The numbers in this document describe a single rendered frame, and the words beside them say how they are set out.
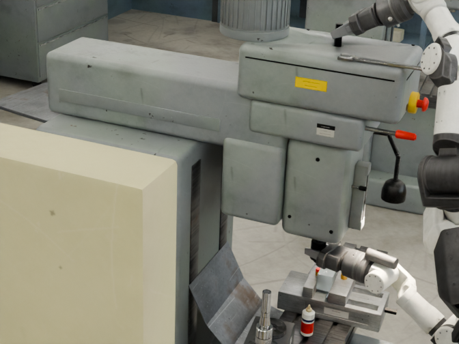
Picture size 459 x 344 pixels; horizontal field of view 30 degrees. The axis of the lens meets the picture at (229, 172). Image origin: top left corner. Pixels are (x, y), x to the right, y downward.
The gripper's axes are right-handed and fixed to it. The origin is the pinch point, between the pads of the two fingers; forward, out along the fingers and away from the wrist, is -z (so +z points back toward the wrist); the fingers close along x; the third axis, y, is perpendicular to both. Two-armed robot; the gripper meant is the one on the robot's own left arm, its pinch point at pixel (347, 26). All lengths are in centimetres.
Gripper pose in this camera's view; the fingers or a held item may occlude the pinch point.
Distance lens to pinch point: 241.2
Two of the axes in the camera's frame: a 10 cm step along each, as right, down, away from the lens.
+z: 8.0, -2.7, -5.3
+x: 4.2, -3.7, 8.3
